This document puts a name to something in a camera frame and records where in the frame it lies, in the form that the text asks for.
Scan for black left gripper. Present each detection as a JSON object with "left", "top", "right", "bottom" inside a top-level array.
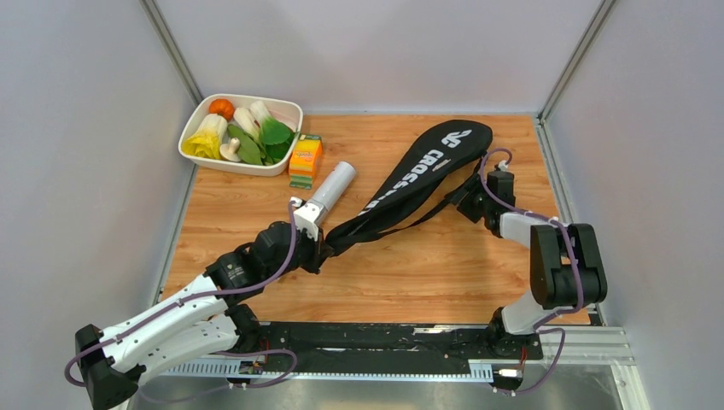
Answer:
[{"left": 265, "top": 223, "right": 335, "bottom": 282}]

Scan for black racket bag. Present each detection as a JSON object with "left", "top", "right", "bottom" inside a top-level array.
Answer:
[{"left": 323, "top": 120, "right": 493, "bottom": 257}]

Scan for white shuttlecock tube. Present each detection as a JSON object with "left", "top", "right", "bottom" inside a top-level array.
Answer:
[{"left": 308, "top": 161, "right": 356, "bottom": 226}]

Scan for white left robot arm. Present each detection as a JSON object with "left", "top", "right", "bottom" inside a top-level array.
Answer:
[{"left": 64, "top": 218, "right": 331, "bottom": 409}]

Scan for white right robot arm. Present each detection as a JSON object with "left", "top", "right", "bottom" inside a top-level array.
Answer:
[{"left": 455, "top": 171, "right": 608, "bottom": 357}]

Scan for packaged colourful sponges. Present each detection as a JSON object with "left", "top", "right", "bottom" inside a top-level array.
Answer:
[{"left": 288, "top": 134, "right": 324, "bottom": 190}]

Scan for green toy bok choy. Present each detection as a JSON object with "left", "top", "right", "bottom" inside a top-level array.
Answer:
[{"left": 249, "top": 101, "right": 295, "bottom": 164}]

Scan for toy mushroom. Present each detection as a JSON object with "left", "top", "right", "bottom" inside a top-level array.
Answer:
[{"left": 219, "top": 138, "right": 241, "bottom": 162}]

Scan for white plastic tray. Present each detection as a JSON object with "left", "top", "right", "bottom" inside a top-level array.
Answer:
[{"left": 178, "top": 94, "right": 303, "bottom": 177}]

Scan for white toy bok choy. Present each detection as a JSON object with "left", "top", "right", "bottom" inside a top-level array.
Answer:
[{"left": 233, "top": 107, "right": 260, "bottom": 144}]

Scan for yellow toy cabbage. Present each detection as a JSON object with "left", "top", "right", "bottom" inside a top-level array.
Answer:
[{"left": 181, "top": 114, "right": 228, "bottom": 160}]

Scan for orange toy pumpkin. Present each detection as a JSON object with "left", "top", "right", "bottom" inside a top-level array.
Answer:
[{"left": 208, "top": 98, "right": 236, "bottom": 121}]

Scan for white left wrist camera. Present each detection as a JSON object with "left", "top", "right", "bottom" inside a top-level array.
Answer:
[{"left": 290, "top": 196, "right": 329, "bottom": 242}]

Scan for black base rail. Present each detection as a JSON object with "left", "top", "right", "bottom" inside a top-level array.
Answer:
[{"left": 119, "top": 319, "right": 629, "bottom": 391}]

